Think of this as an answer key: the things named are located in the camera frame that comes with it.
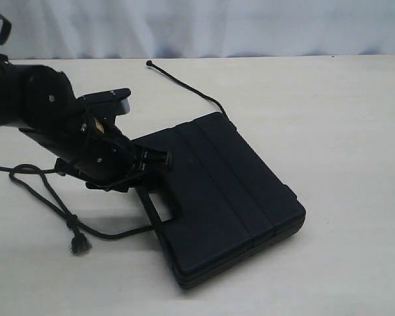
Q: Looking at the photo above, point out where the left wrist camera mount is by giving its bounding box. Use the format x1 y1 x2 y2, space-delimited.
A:
77 88 131 117

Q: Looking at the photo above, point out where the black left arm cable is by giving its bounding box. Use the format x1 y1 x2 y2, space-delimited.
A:
0 163 59 174

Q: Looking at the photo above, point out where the black cord with loop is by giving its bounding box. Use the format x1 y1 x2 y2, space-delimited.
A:
9 60 230 256

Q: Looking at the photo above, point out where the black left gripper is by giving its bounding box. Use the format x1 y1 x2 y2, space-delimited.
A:
19 108 172 191

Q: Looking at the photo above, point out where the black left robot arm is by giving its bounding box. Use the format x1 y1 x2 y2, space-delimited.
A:
0 54 172 192

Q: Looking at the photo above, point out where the black plastic carrying case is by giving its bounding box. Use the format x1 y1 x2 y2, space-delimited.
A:
136 113 306 289

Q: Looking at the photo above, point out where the white backdrop curtain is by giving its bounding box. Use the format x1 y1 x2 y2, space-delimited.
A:
0 1 395 59

